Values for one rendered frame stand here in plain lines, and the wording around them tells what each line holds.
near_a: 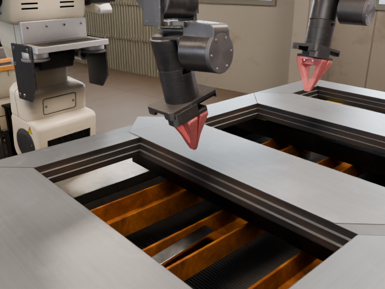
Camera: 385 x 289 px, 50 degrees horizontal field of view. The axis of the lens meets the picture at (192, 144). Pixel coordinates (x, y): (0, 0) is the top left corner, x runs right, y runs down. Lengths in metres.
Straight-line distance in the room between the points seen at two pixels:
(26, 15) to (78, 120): 0.35
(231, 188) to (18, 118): 0.82
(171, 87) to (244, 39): 4.12
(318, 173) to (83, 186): 0.64
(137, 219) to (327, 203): 0.43
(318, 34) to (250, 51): 3.79
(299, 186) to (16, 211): 0.50
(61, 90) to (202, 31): 0.87
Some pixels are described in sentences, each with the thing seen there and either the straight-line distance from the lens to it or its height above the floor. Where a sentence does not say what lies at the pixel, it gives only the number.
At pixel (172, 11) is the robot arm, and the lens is 0.63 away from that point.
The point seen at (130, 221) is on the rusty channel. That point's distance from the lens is 0.96.
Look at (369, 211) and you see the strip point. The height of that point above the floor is 0.85.
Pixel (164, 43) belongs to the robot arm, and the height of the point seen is 1.12.
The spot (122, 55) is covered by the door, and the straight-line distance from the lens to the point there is 6.06.
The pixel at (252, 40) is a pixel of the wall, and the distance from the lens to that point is 4.71.
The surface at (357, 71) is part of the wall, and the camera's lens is 4.26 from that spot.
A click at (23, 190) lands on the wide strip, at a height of 0.85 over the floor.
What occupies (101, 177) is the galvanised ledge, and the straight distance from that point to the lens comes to 1.24.
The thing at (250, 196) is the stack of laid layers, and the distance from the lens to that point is 0.79.
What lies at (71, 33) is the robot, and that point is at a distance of 1.38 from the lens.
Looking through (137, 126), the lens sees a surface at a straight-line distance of 1.10.
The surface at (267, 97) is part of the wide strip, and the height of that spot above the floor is 0.85.
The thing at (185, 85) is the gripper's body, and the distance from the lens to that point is 0.65.
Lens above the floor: 1.21
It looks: 22 degrees down
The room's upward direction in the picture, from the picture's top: straight up
